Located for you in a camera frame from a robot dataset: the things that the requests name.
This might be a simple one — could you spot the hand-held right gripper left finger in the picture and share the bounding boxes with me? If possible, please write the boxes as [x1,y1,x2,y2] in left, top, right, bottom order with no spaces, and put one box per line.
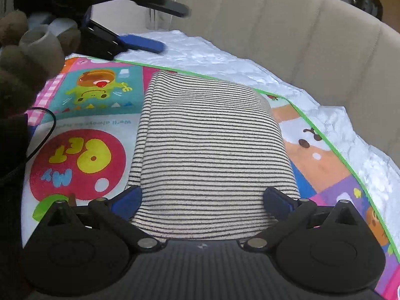
[47,185,163,252]

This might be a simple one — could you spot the light grey curtain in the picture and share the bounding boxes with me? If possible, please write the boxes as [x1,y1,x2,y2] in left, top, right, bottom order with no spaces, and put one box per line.
[147,4,177,32]

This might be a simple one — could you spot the white quilted mattress cover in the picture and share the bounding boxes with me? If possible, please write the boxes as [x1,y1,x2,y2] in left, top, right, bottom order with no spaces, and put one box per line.
[67,30,400,235]

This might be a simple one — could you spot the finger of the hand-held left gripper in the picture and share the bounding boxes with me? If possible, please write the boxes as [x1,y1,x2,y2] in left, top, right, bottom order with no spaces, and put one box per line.
[119,34,166,54]
[131,0,191,18]

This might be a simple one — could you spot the beige padded headboard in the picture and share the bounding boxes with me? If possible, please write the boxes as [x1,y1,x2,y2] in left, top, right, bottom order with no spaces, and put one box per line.
[173,0,400,163]

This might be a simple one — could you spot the colourful printed play mat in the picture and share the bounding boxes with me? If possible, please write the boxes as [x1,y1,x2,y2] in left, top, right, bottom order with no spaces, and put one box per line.
[21,57,400,300]

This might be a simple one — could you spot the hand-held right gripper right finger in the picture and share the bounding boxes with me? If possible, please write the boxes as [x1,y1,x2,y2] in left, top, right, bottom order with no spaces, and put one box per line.
[244,186,360,252]

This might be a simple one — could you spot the striped beige garment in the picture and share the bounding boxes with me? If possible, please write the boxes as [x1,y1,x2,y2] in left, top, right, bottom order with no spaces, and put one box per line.
[125,70,301,242]

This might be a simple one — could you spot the black cable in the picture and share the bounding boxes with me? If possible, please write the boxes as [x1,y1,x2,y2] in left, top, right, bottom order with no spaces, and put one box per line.
[0,107,57,182]

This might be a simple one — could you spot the person's left hand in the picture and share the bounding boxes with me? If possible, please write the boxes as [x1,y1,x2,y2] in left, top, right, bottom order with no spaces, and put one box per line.
[0,10,82,118]

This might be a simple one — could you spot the black round pot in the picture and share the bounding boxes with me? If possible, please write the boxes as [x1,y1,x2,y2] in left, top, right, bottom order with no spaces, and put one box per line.
[356,0,384,22]

